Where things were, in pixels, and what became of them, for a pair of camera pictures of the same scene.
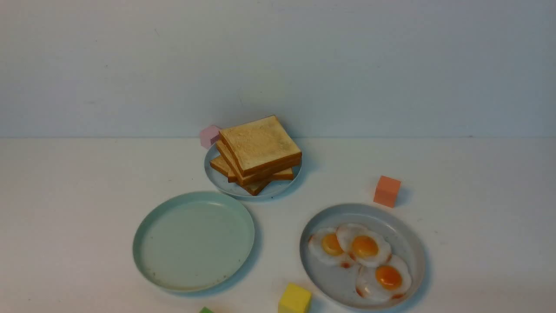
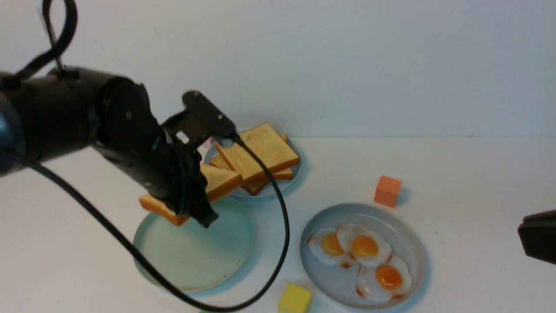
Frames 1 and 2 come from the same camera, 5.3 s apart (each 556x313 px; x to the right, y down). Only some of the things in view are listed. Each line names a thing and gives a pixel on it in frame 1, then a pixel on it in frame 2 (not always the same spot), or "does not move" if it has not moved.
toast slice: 261,145 → 218,181
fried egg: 367,247 does not move
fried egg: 389,281 does not move
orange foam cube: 386,191 does not move
